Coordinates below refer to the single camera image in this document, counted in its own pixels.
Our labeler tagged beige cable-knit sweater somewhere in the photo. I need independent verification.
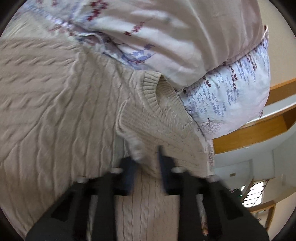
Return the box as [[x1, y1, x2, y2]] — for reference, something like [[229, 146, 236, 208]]
[[1, 39, 212, 240]]

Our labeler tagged window with blinds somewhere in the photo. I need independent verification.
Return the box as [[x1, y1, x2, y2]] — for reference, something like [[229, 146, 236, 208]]
[[242, 180, 269, 208]]

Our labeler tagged light blue lavender-print pillow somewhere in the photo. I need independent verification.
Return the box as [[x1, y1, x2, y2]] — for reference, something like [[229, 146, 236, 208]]
[[179, 38, 271, 139]]

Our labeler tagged wooden headboard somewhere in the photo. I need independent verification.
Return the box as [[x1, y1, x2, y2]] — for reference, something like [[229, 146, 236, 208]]
[[214, 79, 295, 154]]

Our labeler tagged mauve pink pillow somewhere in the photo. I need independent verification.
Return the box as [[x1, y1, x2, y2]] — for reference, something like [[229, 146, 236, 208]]
[[18, 0, 269, 90]]

